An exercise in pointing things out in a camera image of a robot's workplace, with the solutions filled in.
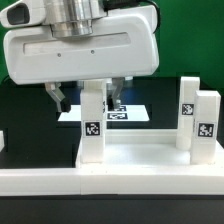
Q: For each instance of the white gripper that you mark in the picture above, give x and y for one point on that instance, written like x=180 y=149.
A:
x=122 y=44

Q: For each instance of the white desk top tray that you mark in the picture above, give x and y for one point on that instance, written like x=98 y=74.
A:
x=143 y=148

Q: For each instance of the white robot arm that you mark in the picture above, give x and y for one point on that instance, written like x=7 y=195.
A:
x=73 y=18

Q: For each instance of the white marker base plate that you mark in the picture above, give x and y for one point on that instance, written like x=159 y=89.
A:
x=126 y=113

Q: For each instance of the white left obstacle wall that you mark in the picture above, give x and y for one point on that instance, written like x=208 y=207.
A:
x=2 y=143

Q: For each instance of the white obstacle wall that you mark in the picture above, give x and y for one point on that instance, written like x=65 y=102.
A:
x=2 y=143
x=35 y=182

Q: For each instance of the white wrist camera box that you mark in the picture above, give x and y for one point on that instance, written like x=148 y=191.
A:
x=23 y=13

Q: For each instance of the white front obstacle wall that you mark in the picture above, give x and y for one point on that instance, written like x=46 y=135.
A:
x=35 y=182

